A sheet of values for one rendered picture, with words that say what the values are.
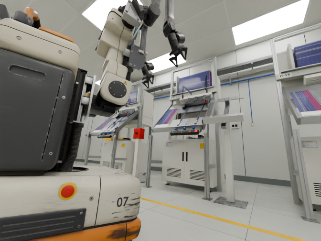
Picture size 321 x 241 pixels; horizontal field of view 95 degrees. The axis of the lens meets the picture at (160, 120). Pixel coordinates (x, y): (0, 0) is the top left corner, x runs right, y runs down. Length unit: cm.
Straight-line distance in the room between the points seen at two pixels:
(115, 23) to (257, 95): 320
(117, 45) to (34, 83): 56
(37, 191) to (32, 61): 44
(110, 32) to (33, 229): 99
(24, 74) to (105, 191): 50
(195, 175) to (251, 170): 173
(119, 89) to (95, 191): 54
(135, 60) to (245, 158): 299
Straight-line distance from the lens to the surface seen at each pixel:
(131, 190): 66
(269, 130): 354
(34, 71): 71
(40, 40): 76
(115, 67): 95
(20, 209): 62
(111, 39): 108
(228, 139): 161
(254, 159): 349
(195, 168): 197
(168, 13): 123
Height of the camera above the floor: 36
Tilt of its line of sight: 14 degrees up
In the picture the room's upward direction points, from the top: 3 degrees clockwise
